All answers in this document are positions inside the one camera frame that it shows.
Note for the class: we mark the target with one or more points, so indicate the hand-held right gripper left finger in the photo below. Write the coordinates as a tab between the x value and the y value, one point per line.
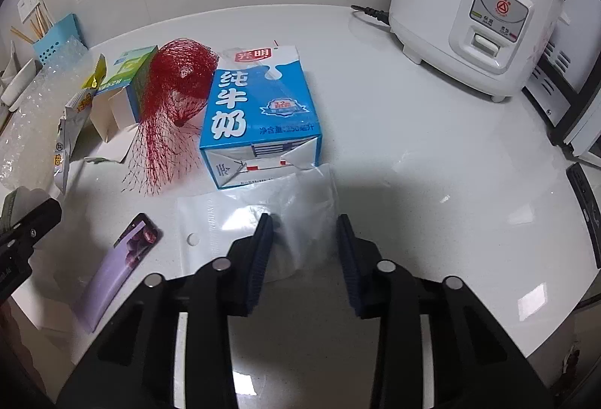
260	263

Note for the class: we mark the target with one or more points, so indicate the purple snack wrapper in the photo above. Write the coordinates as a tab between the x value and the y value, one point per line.
117	268

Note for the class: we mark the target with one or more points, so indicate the bundle of wooden chopsticks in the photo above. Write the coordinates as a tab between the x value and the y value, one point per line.
36	26

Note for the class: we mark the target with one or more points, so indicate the red and white wrapper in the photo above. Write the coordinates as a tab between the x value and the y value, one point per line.
178	75

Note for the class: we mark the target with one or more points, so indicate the blue chopstick holder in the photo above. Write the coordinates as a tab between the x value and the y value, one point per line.
61	38

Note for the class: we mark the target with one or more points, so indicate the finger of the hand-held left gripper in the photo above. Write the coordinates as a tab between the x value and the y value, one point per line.
37	221

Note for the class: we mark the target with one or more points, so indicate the clear plastic zip bag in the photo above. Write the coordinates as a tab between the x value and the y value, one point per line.
225	212

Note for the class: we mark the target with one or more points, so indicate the clear bubble wrap sheet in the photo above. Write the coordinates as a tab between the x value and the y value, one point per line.
28	118

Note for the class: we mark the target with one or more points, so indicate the green white cardboard box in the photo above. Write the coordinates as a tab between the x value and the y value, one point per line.
119	68

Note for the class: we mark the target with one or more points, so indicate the blue white milk carton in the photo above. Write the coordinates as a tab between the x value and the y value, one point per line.
263	108

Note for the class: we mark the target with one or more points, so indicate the white black countertop oven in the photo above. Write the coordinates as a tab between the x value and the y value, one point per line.
568	75

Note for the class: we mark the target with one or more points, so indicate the white wall socket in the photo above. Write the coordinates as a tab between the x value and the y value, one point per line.
27	3

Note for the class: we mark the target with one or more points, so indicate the white floral rice cooker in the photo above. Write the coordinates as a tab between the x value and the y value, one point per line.
436	14

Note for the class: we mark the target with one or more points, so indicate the yellow white snack packet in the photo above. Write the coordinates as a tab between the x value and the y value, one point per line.
77	108

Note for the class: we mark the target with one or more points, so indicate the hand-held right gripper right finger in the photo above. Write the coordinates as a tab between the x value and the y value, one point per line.
350	268

